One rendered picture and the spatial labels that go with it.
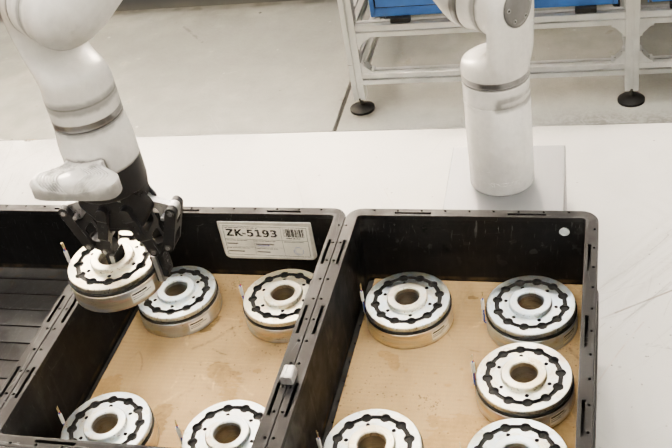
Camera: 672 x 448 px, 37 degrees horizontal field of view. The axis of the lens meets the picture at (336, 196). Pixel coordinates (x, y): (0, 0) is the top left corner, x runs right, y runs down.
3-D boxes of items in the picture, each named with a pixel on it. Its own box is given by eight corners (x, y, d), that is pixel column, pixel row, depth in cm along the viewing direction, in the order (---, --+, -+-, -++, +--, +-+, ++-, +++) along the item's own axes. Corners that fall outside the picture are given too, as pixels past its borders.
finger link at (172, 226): (165, 208, 103) (155, 248, 107) (181, 214, 103) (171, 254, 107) (173, 192, 105) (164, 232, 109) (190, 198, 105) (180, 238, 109)
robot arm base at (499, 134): (468, 162, 151) (459, 61, 142) (531, 156, 150) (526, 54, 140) (471, 199, 144) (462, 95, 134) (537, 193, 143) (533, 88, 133)
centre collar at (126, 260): (101, 245, 113) (99, 240, 113) (141, 245, 112) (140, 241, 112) (84, 274, 110) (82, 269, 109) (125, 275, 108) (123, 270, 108)
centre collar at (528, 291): (507, 291, 119) (507, 287, 118) (550, 289, 118) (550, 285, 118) (510, 320, 115) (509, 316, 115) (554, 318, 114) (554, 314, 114)
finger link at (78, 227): (73, 192, 108) (109, 232, 110) (61, 198, 109) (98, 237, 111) (62, 208, 106) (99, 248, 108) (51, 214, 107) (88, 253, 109)
